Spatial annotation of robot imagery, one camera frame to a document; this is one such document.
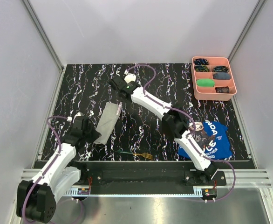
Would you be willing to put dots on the dark brown rolled sock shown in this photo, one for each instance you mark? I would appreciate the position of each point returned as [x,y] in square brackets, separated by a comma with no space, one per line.
[222,90]

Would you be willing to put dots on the aluminium frame rail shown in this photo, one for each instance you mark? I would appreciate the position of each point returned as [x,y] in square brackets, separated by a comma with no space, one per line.
[37,24]

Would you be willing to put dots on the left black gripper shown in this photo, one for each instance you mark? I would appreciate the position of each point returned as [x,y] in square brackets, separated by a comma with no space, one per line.
[96,134]

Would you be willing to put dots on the black marbled table mat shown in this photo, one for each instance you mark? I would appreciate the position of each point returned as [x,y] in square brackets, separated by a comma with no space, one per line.
[85,88]

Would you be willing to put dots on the green rolled sock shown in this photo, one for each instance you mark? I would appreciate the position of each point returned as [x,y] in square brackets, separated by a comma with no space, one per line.
[205,82]

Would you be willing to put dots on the dark blue rolled sock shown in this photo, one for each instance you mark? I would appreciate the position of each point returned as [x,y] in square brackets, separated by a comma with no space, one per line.
[221,76]

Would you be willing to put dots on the pink-handled table knife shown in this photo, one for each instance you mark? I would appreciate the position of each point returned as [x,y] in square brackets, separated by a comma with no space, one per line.
[119,109]

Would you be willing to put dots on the gold fork green handle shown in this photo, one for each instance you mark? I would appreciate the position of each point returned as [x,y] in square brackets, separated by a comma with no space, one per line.
[144,155]

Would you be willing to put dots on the pink divided organizer tray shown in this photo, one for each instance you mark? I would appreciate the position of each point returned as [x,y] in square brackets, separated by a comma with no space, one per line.
[209,93]

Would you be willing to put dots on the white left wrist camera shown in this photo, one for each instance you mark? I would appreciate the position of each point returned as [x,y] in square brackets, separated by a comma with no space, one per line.
[71,119]

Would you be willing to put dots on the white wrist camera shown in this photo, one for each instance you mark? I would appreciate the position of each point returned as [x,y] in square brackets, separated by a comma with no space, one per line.
[71,119]
[129,77]

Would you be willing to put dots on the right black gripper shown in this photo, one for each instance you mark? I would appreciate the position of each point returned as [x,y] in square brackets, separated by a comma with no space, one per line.
[126,101]

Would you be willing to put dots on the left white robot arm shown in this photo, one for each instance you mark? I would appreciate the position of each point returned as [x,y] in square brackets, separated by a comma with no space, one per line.
[37,198]

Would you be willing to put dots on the blue patterned sock top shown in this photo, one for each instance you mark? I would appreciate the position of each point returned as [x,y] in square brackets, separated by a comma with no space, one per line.
[201,61]

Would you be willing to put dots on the grey cloth napkin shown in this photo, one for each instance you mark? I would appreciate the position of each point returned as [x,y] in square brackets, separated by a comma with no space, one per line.
[107,122]

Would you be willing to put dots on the blue patterned sock right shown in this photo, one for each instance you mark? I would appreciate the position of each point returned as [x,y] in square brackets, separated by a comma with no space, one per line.
[221,69]

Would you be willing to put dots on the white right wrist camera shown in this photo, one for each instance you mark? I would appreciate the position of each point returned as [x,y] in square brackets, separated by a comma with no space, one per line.
[129,77]

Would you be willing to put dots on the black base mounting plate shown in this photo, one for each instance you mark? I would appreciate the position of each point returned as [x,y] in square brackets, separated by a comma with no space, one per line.
[144,178]

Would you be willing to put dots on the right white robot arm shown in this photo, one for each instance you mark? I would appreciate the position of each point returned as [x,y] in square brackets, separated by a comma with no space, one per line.
[173,120]

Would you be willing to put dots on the blue patterned sock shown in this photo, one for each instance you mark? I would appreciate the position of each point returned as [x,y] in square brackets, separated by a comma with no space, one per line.
[221,69]
[201,61]
[201,68]

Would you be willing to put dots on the blue printed t-shirt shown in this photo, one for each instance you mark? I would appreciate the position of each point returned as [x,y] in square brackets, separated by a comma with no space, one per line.
[211,136]

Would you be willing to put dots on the blue patterned sock middle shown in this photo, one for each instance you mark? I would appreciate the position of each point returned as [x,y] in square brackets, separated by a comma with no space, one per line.
[201,68]

